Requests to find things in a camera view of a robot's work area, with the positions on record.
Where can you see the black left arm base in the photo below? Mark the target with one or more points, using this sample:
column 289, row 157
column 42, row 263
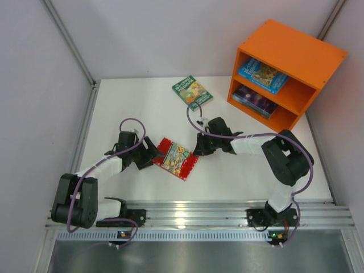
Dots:
column 137, row 215

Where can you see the purple Robinson Crusoe book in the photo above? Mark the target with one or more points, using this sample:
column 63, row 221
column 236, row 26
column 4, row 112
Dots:
column 255, row 101

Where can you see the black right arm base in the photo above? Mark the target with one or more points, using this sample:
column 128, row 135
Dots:
column 260, row 218

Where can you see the red comic cover book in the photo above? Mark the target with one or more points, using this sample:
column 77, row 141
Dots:
column 175, row 159

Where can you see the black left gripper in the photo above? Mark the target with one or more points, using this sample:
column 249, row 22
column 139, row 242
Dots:
column 143, row 157

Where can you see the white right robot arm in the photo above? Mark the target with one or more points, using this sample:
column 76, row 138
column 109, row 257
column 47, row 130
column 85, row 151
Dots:
column 287, row 158

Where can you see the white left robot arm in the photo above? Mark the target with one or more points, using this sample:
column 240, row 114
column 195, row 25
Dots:
column 78, row 201

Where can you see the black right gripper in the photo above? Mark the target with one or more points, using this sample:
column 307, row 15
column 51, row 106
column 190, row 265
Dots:
column 209, row 144

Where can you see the orange wooden shelf cabinet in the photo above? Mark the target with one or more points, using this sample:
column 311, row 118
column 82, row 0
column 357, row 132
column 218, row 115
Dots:
column 308, row 62

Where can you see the aluminium mounting rail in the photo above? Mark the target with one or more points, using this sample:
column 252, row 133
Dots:
column 207, row 221

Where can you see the blue 26-Storey Treehouse book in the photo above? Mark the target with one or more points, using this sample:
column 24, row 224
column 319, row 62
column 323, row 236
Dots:
column 263, row 75

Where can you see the green Treehouse book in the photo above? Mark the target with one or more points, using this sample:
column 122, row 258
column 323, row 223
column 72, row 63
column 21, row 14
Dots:
column 192, row 92

